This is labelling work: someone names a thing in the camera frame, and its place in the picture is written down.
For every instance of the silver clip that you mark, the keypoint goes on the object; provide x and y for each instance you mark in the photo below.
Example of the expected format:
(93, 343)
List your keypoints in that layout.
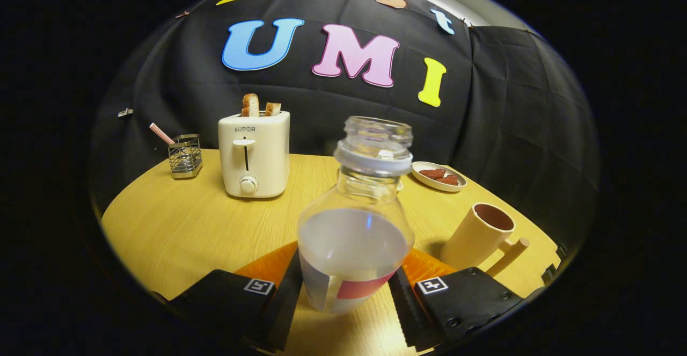
(125, 112)

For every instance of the wooden table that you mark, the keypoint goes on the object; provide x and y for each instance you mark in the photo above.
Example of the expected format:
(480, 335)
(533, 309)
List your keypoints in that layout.
(177, 227)

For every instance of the bread slice with brown crust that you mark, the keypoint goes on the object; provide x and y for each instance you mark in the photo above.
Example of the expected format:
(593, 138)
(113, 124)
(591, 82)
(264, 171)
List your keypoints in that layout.
(250, 106)

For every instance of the pink checked straw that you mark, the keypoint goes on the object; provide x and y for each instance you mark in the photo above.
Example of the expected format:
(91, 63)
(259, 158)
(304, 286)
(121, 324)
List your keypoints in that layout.
(161, 133)

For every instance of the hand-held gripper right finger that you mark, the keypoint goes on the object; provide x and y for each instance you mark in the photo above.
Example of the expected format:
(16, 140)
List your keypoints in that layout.
(402, 313)

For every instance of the red sausage piece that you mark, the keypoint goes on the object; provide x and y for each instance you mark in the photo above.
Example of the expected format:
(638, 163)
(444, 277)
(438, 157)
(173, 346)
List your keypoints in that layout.
(432, 173)
(448, 180)

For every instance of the pale bread slice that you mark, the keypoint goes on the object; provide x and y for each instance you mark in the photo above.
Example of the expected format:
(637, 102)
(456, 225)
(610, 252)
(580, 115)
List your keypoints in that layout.
(272, 109)

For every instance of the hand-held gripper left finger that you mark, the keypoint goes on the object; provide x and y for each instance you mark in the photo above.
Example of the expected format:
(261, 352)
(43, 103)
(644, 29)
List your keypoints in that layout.
(284, 307)

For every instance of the cream toaster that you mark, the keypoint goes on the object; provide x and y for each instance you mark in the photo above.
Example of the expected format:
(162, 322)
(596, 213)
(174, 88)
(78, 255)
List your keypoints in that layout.
(263, 157)

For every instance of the orange clip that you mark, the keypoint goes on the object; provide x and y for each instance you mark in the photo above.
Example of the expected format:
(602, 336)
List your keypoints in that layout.
(182, 14)

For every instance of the oval white plate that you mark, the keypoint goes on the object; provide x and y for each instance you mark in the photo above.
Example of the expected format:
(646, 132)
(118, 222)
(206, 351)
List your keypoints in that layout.
(424, 180)

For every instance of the clear plastic juice bottle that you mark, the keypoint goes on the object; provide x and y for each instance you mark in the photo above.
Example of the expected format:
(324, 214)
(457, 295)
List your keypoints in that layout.
(351, 248)

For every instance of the black backdrop cloth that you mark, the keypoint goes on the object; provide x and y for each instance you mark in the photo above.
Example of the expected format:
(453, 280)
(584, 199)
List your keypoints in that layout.
(499, 109)

